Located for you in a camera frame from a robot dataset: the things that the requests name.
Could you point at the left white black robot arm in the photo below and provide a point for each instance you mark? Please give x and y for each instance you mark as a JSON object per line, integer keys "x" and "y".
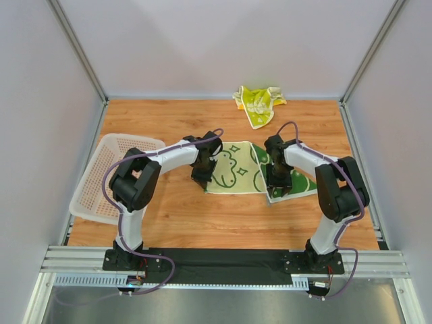
{"x": 129, "y": 185}

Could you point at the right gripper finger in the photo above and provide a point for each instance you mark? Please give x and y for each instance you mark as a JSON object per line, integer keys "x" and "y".
{"x": 272, "y": 192}
{"x": 285, "y": 191}

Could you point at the aluminium front rail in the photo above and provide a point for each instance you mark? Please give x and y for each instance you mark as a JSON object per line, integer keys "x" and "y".
{"x": 371, "y": 263}

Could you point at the crumpled yellow green towel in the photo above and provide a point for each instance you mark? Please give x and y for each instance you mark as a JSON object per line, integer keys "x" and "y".
{"x": 258, "y": 104}

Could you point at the white plastic basket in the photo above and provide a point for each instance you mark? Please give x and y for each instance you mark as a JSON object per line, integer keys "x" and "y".
{"x": 88, "y": 201}

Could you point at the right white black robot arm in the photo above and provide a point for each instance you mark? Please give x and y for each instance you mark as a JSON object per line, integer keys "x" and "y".
{"x": 341, "y": 192}

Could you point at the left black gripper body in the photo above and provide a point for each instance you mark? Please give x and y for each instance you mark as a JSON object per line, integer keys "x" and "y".
{"x": 201, "y": 173}

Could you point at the green frog pattern towel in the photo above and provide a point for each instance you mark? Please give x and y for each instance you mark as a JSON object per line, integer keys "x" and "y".
{"x": 241, "y": 169}

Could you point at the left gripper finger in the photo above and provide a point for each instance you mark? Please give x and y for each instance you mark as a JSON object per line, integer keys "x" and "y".
{"x": 202, "y": 184}
{"x": 210, "y": 170}

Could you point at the aluminium frame post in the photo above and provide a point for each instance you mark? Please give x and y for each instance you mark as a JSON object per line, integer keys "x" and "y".
{"x": 68, "y": 30}
{"x": 384, "y": 29}

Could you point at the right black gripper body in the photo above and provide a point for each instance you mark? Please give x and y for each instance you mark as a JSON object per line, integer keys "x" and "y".
{"x": 279, "y": 179}

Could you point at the right aluminium frame post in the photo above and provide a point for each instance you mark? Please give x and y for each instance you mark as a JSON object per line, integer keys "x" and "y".
{"x": 384, "y": 29}

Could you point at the left aluminium frame post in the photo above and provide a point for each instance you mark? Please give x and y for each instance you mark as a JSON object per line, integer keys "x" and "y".
{"x": 68, "y": 30}

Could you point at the slotted grey cable duct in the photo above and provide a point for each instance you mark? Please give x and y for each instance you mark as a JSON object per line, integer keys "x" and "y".
{"x": 123, "y": 281}

